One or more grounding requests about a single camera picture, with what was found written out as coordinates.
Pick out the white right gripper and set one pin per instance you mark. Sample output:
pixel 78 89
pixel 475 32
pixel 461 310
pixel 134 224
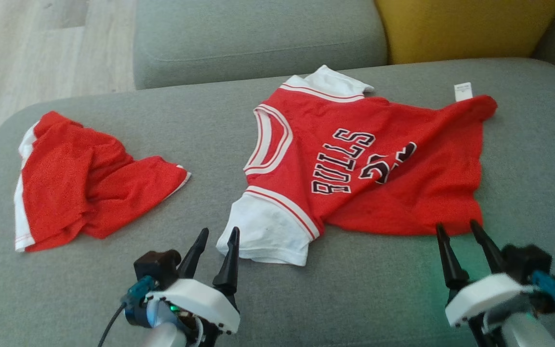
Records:
pixel 484 299

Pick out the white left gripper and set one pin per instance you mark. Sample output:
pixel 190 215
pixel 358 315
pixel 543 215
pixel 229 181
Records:
pixel 200 299

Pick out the red Bulls jersey white sleeves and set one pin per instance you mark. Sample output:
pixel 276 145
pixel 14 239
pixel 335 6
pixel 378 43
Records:
pixel 427 183

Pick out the red Bulls shorts white stripes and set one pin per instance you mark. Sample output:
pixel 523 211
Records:
pixel 75 183

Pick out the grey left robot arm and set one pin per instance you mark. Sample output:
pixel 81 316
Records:
pixel 162 335

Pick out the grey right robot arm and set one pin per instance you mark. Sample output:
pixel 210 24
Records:
pixel 523 332

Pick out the large grey sofa seat cushion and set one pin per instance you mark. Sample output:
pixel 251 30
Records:
pixel 306 299

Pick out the small grey sofa seat cushion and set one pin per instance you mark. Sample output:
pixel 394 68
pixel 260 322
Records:
pixel 258 38

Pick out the big yellow sofa back cushion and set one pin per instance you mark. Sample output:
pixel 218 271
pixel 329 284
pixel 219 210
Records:
pixel 465 24

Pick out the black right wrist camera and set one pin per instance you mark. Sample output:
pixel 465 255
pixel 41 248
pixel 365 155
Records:
pixel 523 260

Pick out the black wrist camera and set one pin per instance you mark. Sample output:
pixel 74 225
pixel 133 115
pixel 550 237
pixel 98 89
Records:
pixel 154 265
pixel 523 260

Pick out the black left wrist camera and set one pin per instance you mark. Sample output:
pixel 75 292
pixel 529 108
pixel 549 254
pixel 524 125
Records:
pixel 154 265

